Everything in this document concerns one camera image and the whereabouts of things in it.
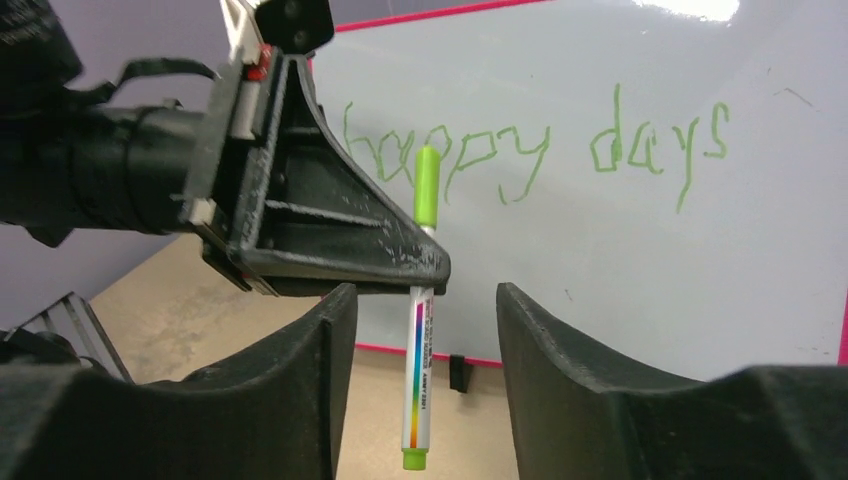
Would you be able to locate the pink framed whiteboard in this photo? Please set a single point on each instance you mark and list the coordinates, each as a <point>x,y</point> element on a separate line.
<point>669,177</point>

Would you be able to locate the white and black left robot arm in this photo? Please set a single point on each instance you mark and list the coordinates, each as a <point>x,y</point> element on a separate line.
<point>69,159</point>

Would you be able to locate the green marker cap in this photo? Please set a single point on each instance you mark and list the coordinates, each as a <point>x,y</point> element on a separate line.
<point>426,187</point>

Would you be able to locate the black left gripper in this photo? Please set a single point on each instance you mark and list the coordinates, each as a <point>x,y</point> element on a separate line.
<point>281,207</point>

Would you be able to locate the aluminium frame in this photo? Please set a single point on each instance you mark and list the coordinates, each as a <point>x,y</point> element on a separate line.
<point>67,332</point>

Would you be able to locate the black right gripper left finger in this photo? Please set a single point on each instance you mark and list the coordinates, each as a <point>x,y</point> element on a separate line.
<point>274,410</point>

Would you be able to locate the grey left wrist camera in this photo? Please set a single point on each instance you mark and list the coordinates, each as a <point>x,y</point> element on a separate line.
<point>295,26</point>

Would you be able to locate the white marker pen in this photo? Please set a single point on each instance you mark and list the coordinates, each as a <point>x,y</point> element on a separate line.
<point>415,439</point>

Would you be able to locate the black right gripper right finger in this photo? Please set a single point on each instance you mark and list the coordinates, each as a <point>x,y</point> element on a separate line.
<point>581,410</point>

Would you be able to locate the black left whiteboard foot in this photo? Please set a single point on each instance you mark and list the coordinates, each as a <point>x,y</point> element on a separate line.
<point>460,373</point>

